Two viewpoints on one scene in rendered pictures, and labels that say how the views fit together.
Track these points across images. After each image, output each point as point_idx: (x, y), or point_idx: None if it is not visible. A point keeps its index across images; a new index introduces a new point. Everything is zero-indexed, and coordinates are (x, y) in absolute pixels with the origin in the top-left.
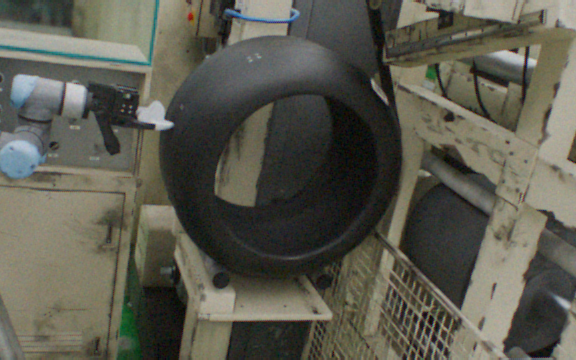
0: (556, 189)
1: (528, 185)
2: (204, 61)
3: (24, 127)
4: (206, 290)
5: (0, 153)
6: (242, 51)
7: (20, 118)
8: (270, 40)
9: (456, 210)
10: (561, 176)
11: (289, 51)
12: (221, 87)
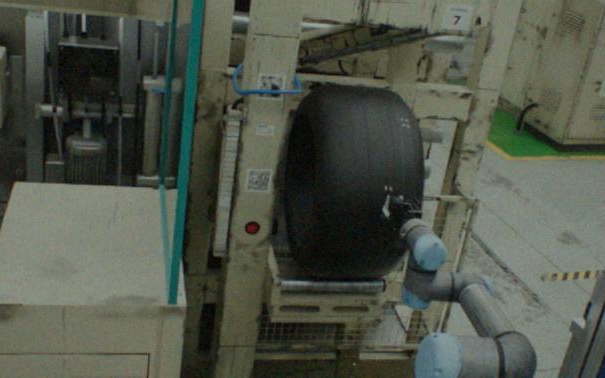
0: (436, 102)
1: (412, 107)
2: (352, 146)
3: (441, 275)
4: (379, 299)
5: (493, 291)
6: (380, 122)
7: (434, 273)
8: (365, 102)
9: (285, 145)
10: (438, 94)
11: (402, 104)
12: (417, 155)
